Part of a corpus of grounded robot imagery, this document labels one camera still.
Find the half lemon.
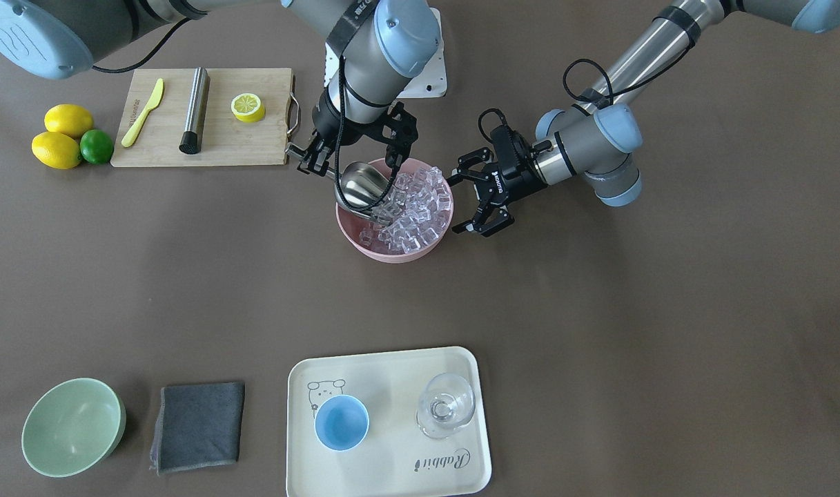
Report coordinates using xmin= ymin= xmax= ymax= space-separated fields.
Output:
xmin=230 ymin=93 xmax=266 ymax=123

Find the light blue plastic cup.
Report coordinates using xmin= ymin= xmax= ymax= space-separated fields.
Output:
xmin=313 ymin=394 xmax=370 ymax=451

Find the clear wine glass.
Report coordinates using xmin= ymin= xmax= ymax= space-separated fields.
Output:
xmin=416 ymin=372 xmax=476 ymax=438

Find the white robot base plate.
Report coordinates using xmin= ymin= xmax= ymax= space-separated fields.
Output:
xmin=323 ymin=7 xmax=449 ymax=99

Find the pile of clear ice cubes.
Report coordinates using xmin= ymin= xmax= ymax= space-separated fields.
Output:
xmin=358 ymin=166 xmax=453 ymax=255

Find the green lime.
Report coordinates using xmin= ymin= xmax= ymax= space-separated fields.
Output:
xmin=79 ymin=129 xmax=115 ymax=164

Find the yellow lemon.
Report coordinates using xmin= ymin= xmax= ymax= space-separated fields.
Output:
xmin=43 ymin=104 xmax=95 ymax=139
xmin=31 ymin=131 xmax=83 ymax=170

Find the green bowl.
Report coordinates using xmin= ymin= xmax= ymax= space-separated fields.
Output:
xmin=20 ymin=378 xmax=126 ymax=478

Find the yellow plastic knife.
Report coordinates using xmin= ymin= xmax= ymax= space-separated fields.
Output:
xmin=120 ymin=78 xmax=164 ymax=148

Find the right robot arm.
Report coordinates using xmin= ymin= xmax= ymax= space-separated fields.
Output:
xmin=0 ymin=1 xmax=442 ymax=175

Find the pink bowl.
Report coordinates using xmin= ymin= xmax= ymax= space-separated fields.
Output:
xmin=335 ymin=159 xmax=454 ymax=264

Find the lower yellow lemon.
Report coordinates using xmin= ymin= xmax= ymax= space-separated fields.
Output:
xmin=31 ymin=131 xmax=83 ymax=170

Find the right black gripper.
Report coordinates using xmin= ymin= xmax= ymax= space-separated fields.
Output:
xmin=297 ymin=91 xmax=418 ymax=176

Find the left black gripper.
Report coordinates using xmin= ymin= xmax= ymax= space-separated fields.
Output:
xmin=447 ymin=124 xmax=548 ymax=238

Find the upper yellow lemon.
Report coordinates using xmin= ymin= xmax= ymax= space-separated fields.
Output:
xmin=43 ymin=104 xmax=95 ymax=139

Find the folded grey cloth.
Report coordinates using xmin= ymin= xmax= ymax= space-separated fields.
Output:
xmin=150 ymin=381 xmax=245 ymax=475

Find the stainless steel ice scoop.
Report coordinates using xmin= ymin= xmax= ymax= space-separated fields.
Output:
xmin=285 ymin=141 xmax=394 ymax=226

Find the cream rabbit serving tray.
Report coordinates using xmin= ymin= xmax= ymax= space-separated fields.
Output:
xmin=285 ymin=346 xmax=493 ymax=496

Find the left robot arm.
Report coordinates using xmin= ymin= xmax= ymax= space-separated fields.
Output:
xmin=447 ymin=1 xmax=840 ymax=237

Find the wooden cutting board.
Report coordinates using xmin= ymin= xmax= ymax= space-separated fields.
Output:
xmin=111 ymin=68 xmax=297 ymax=168

